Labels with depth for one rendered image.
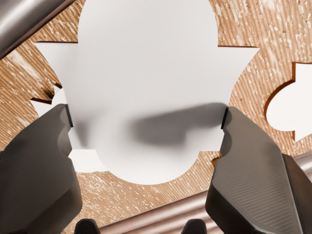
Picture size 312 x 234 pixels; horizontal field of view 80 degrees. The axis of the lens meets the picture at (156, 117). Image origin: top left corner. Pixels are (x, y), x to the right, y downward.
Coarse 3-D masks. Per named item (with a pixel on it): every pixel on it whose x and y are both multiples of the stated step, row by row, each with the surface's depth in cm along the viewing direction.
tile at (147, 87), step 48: (96, 0) 9; (144, 0) 9; (192, 0) 9; (48, 48) 10; (96, 48) 10; (144, 48) 11; (192, 48) 11; (240, 48) 11; (96, 96) 12; (144, 96) 12; (192, 96) 12; (96, 144) 14; (144, 144) 14; (192, 144) 14
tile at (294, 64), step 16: (304, 64) 22; (304, 80) 23; (272, 96) 24; (288, 96) 24; (304, 96) 24; (272, 112) 25; (288, 112) 25; (304, 112) 25; (288, 128) 27; (304, 128) 27
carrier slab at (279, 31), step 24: (216, 0) 19; (240, 0) 19; (264, 0) 19; (288, 0) 19; (240, 24) 20; (264, 24) 20; (288, 24) 20; (264, 48) 21; (288, 48) 21; (264, 72) 23; (288, 72) 23; (240, 96) 25; (264, 96) 25; (264, 120) 27; (288, 144) 29
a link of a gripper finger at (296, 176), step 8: (288, 160) 8; (288, 168) 7; (296, 168) 7; (288, 176) 7; (296, 176) 7; (304, 176) 7; (296, 184) 7; (304, 184) 7; (296, 192) 6; (304, 192) 6; (296, 200) 6; (304, 200) 6; (304, 208) 6; (304, 216) 6; (304, 224) 5; (304, 232) 5
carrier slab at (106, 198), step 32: (64, 32) 20; (0, 64) 22; (32, 64) 22; (0, 96) 25; (32, 96) 25; (0, 128) 27; (96, 192) 35; (128, 192) 35; (160, 192) 36; (192, 192) 36
